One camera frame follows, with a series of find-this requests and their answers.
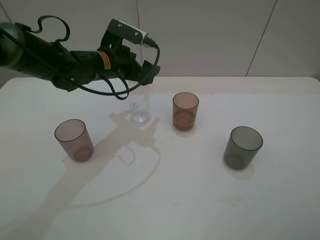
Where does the amber translucent cup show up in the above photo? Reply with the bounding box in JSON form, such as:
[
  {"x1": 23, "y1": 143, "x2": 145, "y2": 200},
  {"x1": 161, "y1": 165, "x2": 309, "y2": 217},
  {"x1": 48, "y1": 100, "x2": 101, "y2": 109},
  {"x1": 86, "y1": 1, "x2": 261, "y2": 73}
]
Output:
[{"x1": 172, "y1": 92, "x2": 200, "y2": 131}]

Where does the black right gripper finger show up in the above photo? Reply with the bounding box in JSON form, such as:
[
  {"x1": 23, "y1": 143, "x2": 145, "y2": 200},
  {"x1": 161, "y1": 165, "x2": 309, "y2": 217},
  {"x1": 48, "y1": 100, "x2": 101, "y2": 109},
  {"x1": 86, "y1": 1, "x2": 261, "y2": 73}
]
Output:
[{"x1": 134, "y1": 72, "x2": 155, "y2": 86}]

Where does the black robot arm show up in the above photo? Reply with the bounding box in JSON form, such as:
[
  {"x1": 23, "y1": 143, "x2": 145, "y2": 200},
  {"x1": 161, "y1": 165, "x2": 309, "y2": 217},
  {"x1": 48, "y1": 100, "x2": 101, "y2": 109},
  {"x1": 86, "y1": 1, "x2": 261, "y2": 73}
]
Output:
[{"x1": 0, "y1": 19, "x2": 161, "y2": 96}]

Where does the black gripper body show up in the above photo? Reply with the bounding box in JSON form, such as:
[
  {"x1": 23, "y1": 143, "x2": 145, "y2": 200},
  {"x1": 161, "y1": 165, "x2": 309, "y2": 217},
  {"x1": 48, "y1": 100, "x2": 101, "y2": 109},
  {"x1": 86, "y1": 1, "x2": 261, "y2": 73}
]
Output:
[{"x1": 96, "y1": 34, "x2": 143, "y2": 82}]

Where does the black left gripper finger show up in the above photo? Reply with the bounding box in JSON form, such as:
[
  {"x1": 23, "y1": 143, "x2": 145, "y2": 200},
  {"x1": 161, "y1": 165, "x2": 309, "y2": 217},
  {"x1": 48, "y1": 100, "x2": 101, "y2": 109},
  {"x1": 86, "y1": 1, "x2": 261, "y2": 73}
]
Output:
[{"x1": 142, "y1": 60, "x2": 161, "y2": 77}]

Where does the clear plastic water bottle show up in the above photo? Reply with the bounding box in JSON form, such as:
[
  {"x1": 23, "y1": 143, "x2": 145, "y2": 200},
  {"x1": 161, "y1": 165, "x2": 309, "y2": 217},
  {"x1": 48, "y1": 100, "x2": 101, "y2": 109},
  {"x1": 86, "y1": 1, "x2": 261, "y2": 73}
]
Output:
[{"x1": 128, "y1": 85, "x2": 150, "y2": 124}]

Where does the grey translucent cup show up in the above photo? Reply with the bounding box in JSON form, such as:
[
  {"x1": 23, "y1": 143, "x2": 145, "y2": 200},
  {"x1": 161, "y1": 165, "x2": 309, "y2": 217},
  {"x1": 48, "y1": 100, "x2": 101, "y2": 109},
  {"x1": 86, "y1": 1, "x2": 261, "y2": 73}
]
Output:
[{"x1": 223, "y1": 126, "x2": 264, "y2": 170}]

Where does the pink translucent cup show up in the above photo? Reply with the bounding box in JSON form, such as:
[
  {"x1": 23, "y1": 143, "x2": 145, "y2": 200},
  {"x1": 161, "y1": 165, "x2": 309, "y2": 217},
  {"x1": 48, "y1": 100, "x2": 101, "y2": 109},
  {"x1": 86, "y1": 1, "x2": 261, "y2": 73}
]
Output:
[{"x1": 54, "y1": 119, "x2": 94, "y2": 162}]

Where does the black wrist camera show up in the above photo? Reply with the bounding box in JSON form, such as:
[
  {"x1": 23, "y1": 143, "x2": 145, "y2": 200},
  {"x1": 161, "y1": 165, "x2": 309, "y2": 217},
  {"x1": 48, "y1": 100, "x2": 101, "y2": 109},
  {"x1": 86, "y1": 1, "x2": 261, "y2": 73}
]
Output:
[{"x1": 100, "y1": 19, "x2": 158, "y2": 49}]

